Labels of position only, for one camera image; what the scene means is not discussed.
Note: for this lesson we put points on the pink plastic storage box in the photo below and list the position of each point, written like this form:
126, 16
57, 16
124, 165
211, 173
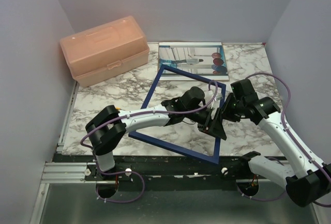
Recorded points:
105, 51

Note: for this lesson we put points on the photo print with balloons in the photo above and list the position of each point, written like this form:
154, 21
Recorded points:
206, 59

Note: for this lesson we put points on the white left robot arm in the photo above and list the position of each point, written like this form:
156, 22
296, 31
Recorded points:
108, 127

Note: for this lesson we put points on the blue wooden picture frame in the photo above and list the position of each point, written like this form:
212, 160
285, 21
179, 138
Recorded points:
170, 146

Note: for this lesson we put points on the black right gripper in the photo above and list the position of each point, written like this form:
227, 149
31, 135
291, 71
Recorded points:
225, 110

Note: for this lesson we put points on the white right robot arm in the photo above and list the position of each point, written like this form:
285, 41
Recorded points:
307, 177

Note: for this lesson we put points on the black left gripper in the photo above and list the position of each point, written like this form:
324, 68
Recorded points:
216, 129

